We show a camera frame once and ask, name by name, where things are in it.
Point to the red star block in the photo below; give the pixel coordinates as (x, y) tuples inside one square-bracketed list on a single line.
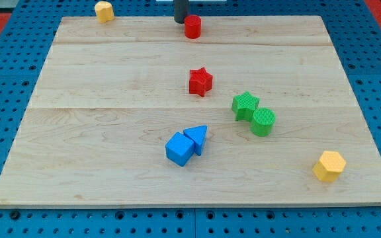
[(200, 81)]

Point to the green star block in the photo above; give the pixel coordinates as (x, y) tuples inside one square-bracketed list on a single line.
[(244, 105)]

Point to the blue triangle block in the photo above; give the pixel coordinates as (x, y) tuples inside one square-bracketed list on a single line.
[(198, 135)]

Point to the blue cube block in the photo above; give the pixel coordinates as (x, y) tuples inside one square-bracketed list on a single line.
[(179, 149)]

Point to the light wooden board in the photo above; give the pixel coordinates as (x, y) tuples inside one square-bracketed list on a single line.
[(110, 96)]

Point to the green cylinder block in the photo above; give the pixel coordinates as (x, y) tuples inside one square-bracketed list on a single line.
[(262, 122)]

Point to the red cylinder block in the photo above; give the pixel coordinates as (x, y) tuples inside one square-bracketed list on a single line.
[(193, 25)]

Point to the yellow rounded block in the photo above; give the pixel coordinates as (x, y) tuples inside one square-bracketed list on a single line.
[(104, 11)]

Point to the yellow hexagon block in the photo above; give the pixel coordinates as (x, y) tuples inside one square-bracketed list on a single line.
[(329, 166)]

